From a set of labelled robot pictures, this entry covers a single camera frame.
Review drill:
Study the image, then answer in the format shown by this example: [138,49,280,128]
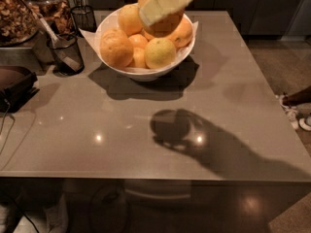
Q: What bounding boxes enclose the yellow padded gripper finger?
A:
[138,0,191,26]

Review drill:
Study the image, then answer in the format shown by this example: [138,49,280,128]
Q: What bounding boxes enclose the small hidden middle orange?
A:
[129,34,148,49]

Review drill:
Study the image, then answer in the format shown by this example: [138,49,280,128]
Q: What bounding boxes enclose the small lower orange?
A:
[129,48,146,68]

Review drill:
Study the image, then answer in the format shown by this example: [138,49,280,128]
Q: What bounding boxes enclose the white ceramic bowl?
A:
[92,4,195,81]

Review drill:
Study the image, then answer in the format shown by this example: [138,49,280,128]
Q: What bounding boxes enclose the large left orange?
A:
[99,28,134,69]

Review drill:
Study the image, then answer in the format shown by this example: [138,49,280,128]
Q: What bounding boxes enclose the yellow-green citrus fruit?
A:
[145,38,176,69]

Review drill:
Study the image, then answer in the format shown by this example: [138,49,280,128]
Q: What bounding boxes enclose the far black mesh cup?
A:
[71,5,97,32]

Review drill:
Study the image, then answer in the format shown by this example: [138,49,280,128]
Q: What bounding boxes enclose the black mesh cup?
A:
[71,5,97,32]
[47,34,85,76]

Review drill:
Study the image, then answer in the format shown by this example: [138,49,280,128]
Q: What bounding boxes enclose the near black mesh cup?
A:
[47,34,85,76]

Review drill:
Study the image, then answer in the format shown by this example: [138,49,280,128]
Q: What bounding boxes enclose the metal serving tongs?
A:
[6,0,81,72]

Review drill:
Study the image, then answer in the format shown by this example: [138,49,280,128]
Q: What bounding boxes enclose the large glass nut jar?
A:
[0,0,38,48]

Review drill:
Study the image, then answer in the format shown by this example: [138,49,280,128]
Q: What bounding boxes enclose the white sneaker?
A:
[276,94,299,130]

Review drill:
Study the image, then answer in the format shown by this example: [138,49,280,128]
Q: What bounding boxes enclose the dark brown device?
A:
[0,66,38,113]

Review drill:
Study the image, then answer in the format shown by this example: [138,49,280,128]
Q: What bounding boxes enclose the thin black cable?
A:
[0,98,17,155]

